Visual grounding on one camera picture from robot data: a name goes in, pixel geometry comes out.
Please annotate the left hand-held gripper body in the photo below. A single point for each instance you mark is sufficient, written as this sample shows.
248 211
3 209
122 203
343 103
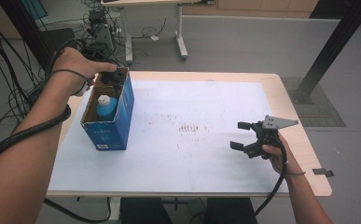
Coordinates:
113 77

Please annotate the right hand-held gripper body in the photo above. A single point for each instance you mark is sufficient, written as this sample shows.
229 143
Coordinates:
263 137

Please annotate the blue bottle with white cap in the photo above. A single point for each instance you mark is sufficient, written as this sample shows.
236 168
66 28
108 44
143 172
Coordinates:
106 109

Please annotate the blue cardboard box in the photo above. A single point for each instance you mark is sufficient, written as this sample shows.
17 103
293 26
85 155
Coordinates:
113 130

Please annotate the person's left hand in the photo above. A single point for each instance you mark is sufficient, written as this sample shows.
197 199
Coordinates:
72 68

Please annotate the light wooden table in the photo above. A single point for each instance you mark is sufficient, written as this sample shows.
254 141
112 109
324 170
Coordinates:
293 102

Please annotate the white paper sheet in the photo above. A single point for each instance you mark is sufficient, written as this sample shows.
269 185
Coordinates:
184 155

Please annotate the white power adapter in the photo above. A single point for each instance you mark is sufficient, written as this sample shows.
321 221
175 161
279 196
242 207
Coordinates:
154 38

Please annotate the black computer tower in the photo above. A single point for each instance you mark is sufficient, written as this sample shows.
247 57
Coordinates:
96 17

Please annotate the dark grey floor mat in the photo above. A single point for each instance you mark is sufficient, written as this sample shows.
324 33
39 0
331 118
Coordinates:
321 109

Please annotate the person's black trousers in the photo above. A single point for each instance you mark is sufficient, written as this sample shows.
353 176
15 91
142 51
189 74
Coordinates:
224 211

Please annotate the black tape strip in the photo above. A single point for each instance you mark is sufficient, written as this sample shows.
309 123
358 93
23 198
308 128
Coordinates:
323 172

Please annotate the black box speaker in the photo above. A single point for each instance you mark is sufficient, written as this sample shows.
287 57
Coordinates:
57 35

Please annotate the white desk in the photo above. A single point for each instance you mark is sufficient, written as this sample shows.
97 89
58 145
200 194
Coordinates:
144 2

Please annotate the black metal post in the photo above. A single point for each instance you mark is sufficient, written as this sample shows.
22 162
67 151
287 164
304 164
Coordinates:
336 43
29 34

